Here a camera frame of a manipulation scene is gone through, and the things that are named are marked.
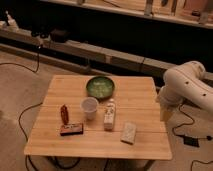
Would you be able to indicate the black power adapter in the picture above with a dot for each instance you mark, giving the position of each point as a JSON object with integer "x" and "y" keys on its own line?
{"x": 191, "y": 141}

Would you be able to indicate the black box on ledge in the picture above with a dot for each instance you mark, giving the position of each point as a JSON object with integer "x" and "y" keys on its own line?
{"x": 60, "y": 36}

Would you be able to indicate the dark red rectangular box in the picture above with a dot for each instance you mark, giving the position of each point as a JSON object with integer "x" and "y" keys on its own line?
{"x": 71, "y": 129}

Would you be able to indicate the white plastic bottle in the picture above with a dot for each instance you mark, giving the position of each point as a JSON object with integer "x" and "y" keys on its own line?
{"x": 109, "y": 115}

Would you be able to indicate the wooden table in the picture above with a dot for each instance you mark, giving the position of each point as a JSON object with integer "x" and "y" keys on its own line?
{"x": 135, "y": 99}

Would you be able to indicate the white spray bottle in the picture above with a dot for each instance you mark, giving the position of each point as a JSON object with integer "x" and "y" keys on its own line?
{"x": 12, "y": 22}

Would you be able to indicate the translucent plastic cup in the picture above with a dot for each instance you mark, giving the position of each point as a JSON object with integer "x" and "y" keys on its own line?
{"x": 89, "y": 107}

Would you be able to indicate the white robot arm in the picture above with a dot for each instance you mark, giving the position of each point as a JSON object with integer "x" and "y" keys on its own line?
{"x": 185, "y": 82}

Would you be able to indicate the green ceramic bowl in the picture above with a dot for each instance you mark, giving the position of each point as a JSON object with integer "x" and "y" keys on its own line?
{"x": 100, "y": 87}

